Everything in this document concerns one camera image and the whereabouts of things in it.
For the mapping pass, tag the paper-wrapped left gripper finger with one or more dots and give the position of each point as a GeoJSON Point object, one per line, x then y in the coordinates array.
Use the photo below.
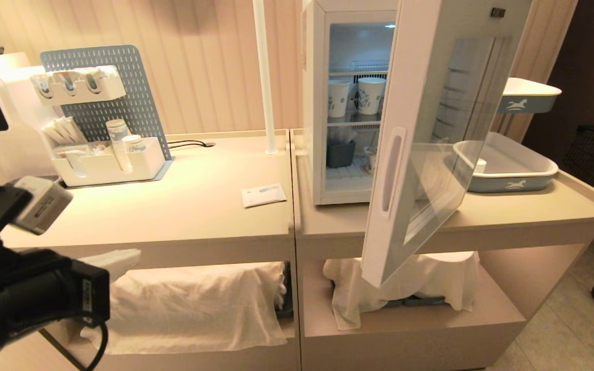
{"type": "Point", "coordinates": [121, 255]}
{"type": "Point", "coordinates": [114, 269]}

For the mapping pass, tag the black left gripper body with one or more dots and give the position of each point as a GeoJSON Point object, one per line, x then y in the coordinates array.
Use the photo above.
{"type": "Point", "coordinates": [49, 299]}

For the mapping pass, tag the white mini fridge cabinet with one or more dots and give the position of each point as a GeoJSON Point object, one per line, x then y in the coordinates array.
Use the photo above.
{"type": "Point", "coordinates": [315, 77]}

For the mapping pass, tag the beige counter cabinet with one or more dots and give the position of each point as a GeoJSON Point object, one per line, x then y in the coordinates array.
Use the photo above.
{"type": "Point", "coordinates": [173, 216]}

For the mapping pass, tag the white organizer box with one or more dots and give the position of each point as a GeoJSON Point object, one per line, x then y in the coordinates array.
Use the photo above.
{"type": "Point", "coordinates": [103, 171]}

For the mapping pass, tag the large white cloth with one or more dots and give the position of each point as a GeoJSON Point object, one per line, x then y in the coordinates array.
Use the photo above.
{"type": "Point", "coordinates": [199, 309]}

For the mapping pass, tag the small lidded paper cup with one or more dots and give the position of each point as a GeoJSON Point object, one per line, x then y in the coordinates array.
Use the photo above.
{"type": "Point", "coordinates": [133, 144]}

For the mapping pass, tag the paper cup stack sleeve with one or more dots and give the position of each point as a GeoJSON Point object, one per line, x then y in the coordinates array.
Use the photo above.
{"type": "Point", "coordinates": [119, 141]}

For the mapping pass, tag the white stick sachets bundle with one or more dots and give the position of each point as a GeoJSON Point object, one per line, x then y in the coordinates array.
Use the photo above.
{"type": "Point", "coordinates": [65, 131]}

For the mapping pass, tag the blue grey pegboard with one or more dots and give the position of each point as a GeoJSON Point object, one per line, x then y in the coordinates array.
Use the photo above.
{"type": "Point", "coordinates": [137, 103]}

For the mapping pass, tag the flat white sachet packet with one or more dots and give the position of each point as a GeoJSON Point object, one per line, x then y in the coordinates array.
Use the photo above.
{"type": "Point", "coordinates": [263, 196]}

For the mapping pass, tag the white water dispenser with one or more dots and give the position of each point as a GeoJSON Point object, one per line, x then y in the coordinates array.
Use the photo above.
{"type": "Point", "coordinates": [16, 134]}

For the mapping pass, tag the white capsule holder shelf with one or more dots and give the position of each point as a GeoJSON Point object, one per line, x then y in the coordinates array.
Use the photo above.
{"type": "Point", "coordinates": [111, 90]}

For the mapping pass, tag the coffee capsule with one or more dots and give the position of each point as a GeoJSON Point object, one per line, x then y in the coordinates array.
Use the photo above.
{"type": "Point", "coordinates": [45, 86]}

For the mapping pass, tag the white support pole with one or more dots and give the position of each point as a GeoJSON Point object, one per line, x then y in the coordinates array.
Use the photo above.
{"type": "Point", "coordinates": [265, 77]}

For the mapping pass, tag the small white cloth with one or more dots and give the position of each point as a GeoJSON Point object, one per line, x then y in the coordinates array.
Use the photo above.
{"type": "Point", "coordinates": [348, 293]}

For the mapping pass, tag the dark storage container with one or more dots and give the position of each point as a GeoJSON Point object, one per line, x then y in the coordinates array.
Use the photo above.
{"type": "Point", "coordinates": [341, 154]}

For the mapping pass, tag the small yogurt cup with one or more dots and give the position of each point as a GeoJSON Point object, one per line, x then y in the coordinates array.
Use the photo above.
{"type": "Point", "coordinates": [370, 161]}

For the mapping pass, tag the printed paper cup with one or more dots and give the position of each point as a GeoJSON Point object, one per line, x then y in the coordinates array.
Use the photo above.
{"type": "Point", "coordinates": [370, 95]}
{"type": "Point", "coordinates": [338, 98]}

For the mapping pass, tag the dark blue tray stack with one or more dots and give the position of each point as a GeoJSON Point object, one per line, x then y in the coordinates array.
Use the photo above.
{"type": "Point", "coordinates": [426, 301]}

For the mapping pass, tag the small white cup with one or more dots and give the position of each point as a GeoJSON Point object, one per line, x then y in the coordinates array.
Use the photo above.
{"type": "Point", "coordinates": [479, 166]}

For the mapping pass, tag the blue white horse tray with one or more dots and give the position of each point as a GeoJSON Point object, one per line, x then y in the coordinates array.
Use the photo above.
{"type": "Point", "coordinates": [526, 93]}
{"type": "Point", "coordinates": [513, 170]}

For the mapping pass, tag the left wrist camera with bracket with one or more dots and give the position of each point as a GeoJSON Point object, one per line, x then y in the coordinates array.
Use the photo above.
{"type": "Point", "coordinates": [42, 203]}

